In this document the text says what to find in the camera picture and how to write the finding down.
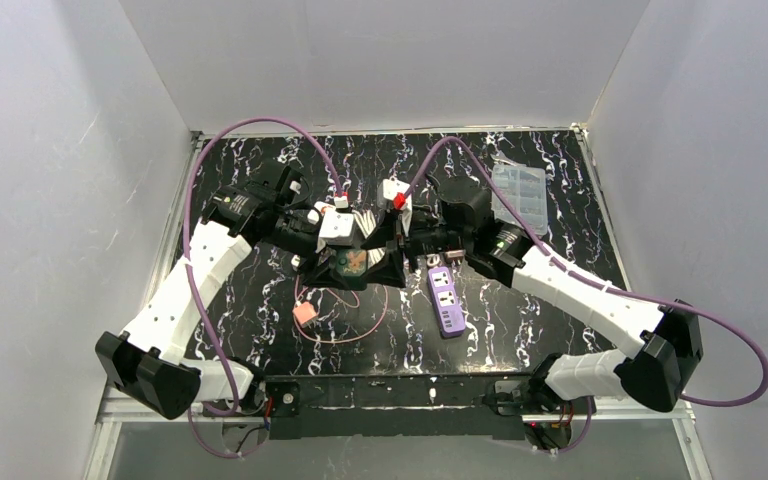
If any green power adapter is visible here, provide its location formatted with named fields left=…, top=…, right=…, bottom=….
left=334, top=249, right=368, bottom=291

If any pink charger with cable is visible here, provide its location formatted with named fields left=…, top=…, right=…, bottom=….
left=292, top=276, right=390, bottom=345

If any purple power strip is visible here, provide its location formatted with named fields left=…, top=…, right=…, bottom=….
left=427, top=266, right=466, bottom=338

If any white tiger power strip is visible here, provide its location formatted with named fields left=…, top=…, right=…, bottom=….
left=289, top=201, right=337, bottom=273

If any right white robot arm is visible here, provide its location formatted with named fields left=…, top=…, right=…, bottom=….
left=367, top=177, right=703, bottom=412

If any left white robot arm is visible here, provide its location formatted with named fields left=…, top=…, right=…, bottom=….
left=95, top=165, right=382, bottom=420

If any clear plastic parts box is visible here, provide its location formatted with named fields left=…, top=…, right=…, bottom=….
left=491, top=155, right=548, bottom=236

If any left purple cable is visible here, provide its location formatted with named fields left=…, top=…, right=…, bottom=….
left=182, top=117, right=352, bottom=460

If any purple cable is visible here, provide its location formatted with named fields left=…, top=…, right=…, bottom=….
left=402, top=136, right=768, bottom=454
left=182, top=117, right=352, bottom=460

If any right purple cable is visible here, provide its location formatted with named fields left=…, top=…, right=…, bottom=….
left=402, top=136, right=768, bottom=454

